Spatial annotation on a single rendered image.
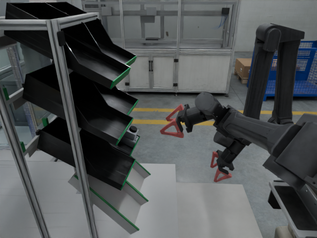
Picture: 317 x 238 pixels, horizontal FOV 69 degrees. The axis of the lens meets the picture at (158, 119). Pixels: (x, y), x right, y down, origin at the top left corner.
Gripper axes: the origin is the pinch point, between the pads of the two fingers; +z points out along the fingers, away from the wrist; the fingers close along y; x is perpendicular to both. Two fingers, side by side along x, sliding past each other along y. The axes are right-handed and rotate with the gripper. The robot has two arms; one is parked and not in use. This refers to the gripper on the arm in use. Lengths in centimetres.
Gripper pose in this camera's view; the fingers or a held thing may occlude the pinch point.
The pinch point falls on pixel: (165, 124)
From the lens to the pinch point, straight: 81.8
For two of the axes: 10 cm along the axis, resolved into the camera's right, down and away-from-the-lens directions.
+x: 4.2, 8.5, 3.1
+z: -8.8, 2.9, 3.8
